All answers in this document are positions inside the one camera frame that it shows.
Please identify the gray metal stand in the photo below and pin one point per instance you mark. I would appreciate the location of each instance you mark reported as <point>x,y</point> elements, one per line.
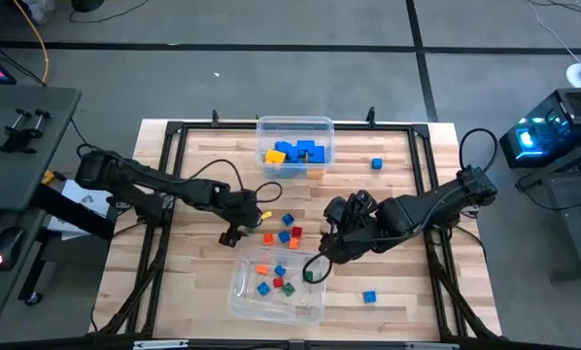
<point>579,228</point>

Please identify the tall clear plastic container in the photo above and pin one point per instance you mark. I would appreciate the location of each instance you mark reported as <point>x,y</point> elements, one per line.
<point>319,131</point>

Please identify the gray desk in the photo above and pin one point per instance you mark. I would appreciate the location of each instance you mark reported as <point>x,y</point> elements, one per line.
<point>9,170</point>

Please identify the small orange toy block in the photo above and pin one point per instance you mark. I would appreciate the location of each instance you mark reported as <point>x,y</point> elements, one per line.
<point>294,243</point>
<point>268,238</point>
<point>261,269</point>

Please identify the small green toy block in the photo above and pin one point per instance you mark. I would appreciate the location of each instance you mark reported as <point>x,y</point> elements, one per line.
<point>308,276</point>
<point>288,290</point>

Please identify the black aluminium table frame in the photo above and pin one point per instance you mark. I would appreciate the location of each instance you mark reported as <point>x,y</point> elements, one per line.
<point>392,127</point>

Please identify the silver metal bracket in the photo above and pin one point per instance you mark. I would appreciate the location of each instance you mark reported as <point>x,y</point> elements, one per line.
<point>159,345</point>
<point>431,346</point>

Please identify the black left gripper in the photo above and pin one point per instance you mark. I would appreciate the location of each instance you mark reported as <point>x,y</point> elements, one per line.
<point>239,209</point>

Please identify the black computer mouse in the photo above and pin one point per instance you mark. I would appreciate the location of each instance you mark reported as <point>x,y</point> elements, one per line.
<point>9,245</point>

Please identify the wide clear plastic container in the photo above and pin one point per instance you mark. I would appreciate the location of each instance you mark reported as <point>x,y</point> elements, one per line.
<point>251,311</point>

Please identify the yellow label tag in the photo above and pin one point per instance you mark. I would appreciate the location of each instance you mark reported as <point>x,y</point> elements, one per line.
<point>266,215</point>

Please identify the black frame clamp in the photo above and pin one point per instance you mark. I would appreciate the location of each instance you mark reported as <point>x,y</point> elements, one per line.
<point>370,115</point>
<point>215,117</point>

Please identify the black caster wheel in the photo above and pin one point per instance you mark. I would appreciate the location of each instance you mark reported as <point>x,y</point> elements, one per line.
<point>34,299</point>

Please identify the large yellow toy block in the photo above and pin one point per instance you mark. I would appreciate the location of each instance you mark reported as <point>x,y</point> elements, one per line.
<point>274,156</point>

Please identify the white plastic bag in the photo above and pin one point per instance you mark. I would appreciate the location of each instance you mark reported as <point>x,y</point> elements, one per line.
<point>38,10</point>

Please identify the large blue toy block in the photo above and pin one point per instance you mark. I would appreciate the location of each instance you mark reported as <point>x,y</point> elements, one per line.
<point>283,147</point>
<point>293,155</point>
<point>306,145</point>
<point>317,155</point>

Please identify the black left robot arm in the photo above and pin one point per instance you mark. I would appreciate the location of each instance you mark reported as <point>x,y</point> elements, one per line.
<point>164,182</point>

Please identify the black lit computer tower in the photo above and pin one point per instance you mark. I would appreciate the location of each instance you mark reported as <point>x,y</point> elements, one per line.
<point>553,126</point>

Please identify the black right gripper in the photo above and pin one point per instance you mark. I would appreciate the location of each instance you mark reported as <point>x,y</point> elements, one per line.
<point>356,214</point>

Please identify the black round base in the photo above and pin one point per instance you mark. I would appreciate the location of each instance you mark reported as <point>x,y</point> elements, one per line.
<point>87,5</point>

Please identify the black desk clamp mount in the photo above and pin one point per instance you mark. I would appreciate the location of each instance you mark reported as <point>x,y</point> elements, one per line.
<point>21,138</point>

